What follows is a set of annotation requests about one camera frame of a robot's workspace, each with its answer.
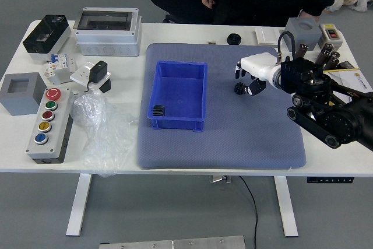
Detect small flat black part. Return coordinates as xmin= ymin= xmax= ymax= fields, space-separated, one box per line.
xmin=337 ymin=60 xmax=358 ymax=71

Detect white table leg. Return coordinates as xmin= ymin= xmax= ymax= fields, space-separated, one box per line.
xmin=273 ymin=176 xmax=300 ymax=237
xmin=65 ymin=173 xmax=93 ymax=237

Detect grey box round hole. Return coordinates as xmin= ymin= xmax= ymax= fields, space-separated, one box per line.
xmin=283 ymin=17 xmax=322 ymax=52

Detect metal bracket under table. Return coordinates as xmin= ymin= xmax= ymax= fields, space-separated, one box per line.
xmin=209 ymin=175 xmax=233 ymax=184

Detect grey metal plate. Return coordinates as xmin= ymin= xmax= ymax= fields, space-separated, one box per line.
xmin=98 ymin=235 xmax=246 ymax=249

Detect black floor cable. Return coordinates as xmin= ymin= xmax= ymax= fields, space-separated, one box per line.
xmin=237 ymin=175 xmax=259 ymax=249

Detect grey distribution box clear lid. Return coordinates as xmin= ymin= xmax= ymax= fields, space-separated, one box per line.
xmin=75 ymin=7 xmax=143 ymax=57

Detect grey box square hole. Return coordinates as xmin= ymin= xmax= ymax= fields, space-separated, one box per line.
xmin=0 ymin=72 xmax=44 ymax=117

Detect white circuit breaker blue levers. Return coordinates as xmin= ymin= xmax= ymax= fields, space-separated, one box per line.
xmin=50 ymin=52 xmax=70 ymax=72

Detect black table control panel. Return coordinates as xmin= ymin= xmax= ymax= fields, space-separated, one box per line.
xmin=306 ymin=176 xmax=355 ymax=184

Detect grey switch box red button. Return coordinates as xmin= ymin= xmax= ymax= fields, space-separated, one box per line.
xmin=316 ymin=23 xmax=346 ymax=50

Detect blue plastic box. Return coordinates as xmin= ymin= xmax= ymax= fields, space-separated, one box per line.
xmin=146 ymin=60 xmax=209 ymax=132

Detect white wall switch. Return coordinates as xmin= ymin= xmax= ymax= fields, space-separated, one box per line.
xmin=254 ymin=26 xmax=285 ymax=47

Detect black-lidded white enclosure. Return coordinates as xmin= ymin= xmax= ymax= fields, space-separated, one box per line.
xmin=22 ymin=14 xmax=72 ymax=64

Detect white circuit breaker orange marks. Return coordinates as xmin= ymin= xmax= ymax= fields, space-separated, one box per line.
xmin=43 ymin=61 xmax=64 ymax=85

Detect person's left hand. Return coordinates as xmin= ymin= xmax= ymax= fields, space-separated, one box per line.
xmin=297 ymin=9 xmax=321 ymax=22

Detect clear plastic bag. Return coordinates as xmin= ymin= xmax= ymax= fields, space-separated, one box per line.
xmin=69 ymin=90 xmax=139 ymax=178

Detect grey-blue padded mat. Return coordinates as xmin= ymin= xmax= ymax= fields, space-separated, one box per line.
xmin=136 ymin=43 xmax=308 ymax=170

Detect yellow white cardboard box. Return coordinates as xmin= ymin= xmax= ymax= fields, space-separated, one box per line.
xmin=322 ymin=66 xmax=373 ymax=107

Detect black power adapter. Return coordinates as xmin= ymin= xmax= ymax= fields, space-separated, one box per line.
xmin=85 ymin=60 xmax=108 ymax=92

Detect big black gear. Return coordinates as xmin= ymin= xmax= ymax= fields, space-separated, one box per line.
xmin=152 ymin=104 xmax=166 ymax=118

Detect five-button control station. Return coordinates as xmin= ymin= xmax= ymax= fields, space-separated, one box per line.
xmin=25 ymin=87 xmax=75 ymax=164

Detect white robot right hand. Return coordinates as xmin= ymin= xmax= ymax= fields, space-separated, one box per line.
xmin=234 ymin=52 xmax=282 ymax=97

